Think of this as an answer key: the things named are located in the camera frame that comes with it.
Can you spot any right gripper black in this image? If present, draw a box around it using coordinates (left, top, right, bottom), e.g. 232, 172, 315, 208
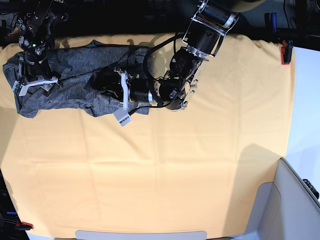
23, 59, 61, 97

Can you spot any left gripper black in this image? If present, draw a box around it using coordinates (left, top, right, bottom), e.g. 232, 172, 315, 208
91, 70, 154, 104

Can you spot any grey long-sleeve T-shirt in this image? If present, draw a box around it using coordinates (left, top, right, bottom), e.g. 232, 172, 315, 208
13, 40, 149, 118

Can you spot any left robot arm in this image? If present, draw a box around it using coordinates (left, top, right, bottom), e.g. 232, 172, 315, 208
92, 0, 262, 115

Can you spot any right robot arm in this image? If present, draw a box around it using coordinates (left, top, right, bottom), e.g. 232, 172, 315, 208
12, 0, 68, 97

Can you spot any yellow table cloth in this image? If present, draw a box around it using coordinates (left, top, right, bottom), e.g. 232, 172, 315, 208
0, 35, 296, 238

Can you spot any red black clamp left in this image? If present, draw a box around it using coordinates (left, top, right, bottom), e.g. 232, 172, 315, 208
14, 222, 34, 231

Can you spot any red black clamp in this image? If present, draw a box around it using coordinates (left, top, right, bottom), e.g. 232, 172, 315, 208
280, 40, 294, 65
14, 222, 34, 231

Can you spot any white tray edge bottom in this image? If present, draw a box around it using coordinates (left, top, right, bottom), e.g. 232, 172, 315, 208
75, 230, 207, 240

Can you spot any red black clamp right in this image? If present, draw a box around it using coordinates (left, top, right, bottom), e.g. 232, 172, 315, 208
280, 40, 294, 65

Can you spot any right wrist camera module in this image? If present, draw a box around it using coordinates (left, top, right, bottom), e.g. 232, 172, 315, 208
12, 80, 29, 97

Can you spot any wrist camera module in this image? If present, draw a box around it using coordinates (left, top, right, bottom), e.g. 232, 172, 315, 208
12, 80, 29, 97
113, 108, 132, 127

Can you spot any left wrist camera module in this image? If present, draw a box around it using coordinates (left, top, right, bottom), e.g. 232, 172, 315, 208
113, 108, 132, 127

